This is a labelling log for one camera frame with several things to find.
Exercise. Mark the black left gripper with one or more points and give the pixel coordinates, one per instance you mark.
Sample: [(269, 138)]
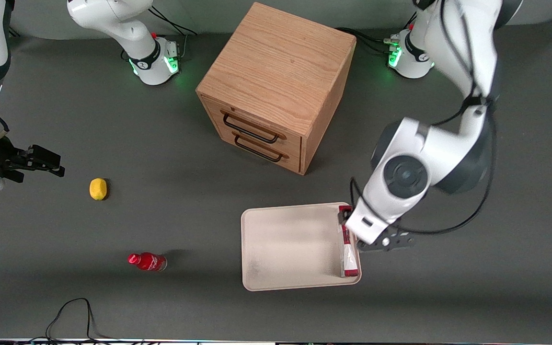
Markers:
[(342, 216)]

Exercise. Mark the red cookie box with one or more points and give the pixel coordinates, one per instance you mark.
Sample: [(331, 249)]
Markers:
[(350, 258)]

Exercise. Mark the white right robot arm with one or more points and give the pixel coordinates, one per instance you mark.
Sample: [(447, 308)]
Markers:
[(113, 19)]

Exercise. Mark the cream plastic tray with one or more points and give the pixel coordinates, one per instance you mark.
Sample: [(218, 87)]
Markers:
[(300, 247)]

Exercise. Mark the yellow lemon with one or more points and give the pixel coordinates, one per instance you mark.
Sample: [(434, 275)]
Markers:
[(97, 189)]

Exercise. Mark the wooden drawer front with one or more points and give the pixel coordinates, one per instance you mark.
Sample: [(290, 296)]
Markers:
[(293, 143), (293, 162)]

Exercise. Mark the red soda bottle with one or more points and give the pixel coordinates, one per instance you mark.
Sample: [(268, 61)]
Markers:
[(149, 261)]

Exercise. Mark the wooden two-drawer cabinet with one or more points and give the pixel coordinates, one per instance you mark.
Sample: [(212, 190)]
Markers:
[(276, 57)]

